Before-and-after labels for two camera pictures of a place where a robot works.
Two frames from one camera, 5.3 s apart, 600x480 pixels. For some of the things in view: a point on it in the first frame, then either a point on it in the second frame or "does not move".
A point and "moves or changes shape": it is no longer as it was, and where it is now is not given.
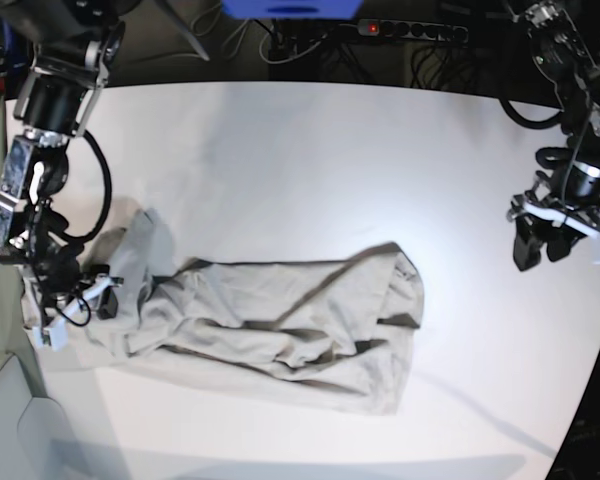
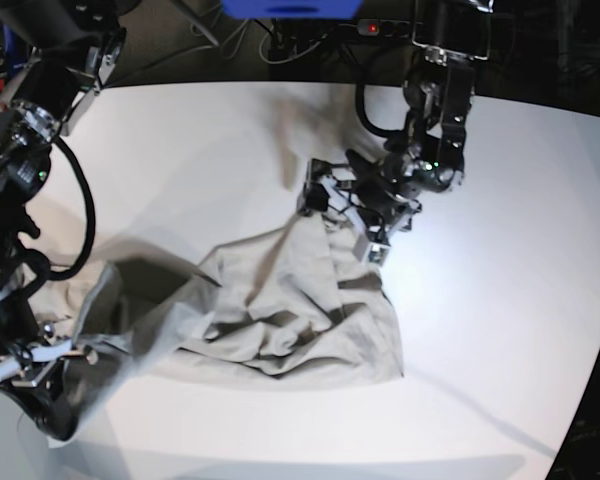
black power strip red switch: [413, 29] does not move
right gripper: [532, 213] -> [384, 212]
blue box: [292, 9] does not move
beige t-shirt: [326, 333] moves or changes shape
